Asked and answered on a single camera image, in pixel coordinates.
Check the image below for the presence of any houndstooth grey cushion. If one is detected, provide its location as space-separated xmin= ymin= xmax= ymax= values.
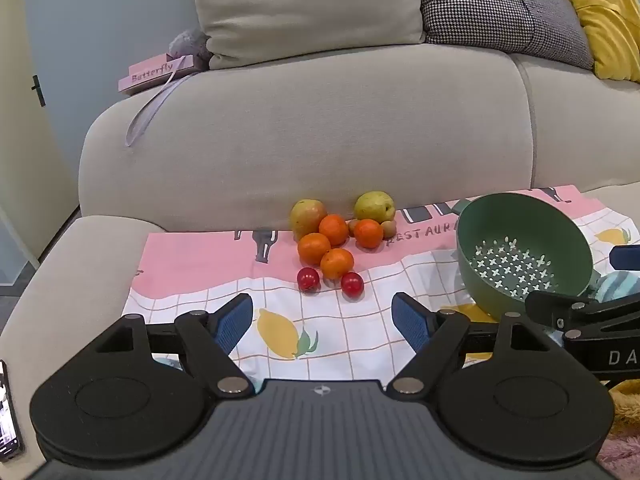
xmin=410 ymin=0 xmax=597 ymax=72

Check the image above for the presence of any teal striped blanket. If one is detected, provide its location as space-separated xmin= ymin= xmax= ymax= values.
xmin=150 ymin=269 xmax=640 ymax=395

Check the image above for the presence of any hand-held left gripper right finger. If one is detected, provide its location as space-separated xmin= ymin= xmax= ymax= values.
xmin=387 ymin=292 xmax=547 ymax=399

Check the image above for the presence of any beige fabric sofa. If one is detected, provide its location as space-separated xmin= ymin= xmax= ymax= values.
xmin=0 ymin=0 xmax=640 ymax=480

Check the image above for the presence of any pink and white printed cloth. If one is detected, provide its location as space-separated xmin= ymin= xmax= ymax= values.
xmin=120 ymin=184 xmax=640 ymax=382

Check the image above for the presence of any pink gift box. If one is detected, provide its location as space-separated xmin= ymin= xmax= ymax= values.
xmin=118 ymin=52 xmax=202 ymax=96

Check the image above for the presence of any pink fluffy rug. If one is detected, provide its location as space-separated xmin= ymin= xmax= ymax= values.
xmin=594 ymin=424 xmax=640 ymax=472

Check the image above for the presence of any yellow fuzzy cloth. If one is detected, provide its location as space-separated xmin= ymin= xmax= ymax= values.
xmin=607 ymin=377 xmax=640 ymax=432

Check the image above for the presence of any black smartphone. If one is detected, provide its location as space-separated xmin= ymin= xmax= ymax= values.
xmin=0 ymin=359 xmax=25 ymax=463

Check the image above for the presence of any yellow-brown pear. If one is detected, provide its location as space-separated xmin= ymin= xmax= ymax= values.
xmin=289 ymin=199 xmax=328 ymax=242

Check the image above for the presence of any purple ribbon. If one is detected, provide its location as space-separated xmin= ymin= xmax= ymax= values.
xmin=125 ymin=62 xmax=201 ymax=148

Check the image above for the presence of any green pear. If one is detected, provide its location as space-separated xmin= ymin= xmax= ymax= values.
xmin=354 ymin=190 xmax=396 ymax=224

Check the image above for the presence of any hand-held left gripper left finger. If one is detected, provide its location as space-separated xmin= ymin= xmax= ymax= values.
xmin=97 ymin=294 xmax=256 ymax=398

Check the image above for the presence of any yellow cushion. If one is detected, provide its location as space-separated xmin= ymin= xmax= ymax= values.
xmin=558 ymin=0 xmax=640 ymax=84

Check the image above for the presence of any orange mandarin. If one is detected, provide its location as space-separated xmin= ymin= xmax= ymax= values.
xmin=320 ymin=248 xmax=355 ymax=281
xmin=297 ymin=232 xmax=332 ymax=267
xmin=318 ymin=214 xmax=350 ymax=247
xmin=354 ymin=219 xmax=385 ymax=250

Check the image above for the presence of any grey plush toy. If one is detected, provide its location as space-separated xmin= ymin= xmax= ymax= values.
xmin=167 ymin=28 xmax=211 ymax=74

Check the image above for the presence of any red tomato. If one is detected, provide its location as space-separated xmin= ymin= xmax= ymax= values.
xmin=340 ymin=272 xmax=364 ymax=299
xmin=297 ymin=267 xmax=321 ymax=293

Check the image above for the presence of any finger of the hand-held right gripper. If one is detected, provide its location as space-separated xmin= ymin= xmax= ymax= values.
xmin=609 ymin=245 xmax=640 ymax=270
xmin=525 ymin=290 xmax=640 ymax=334

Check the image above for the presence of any green colander bowl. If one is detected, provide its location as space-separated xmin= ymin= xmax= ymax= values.
xmin=452 ymin=192 xmax=602 ymax=312

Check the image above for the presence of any beige cushion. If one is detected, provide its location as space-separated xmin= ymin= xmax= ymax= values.
xmin=186 ymin=0 xmax=427 ymax=71

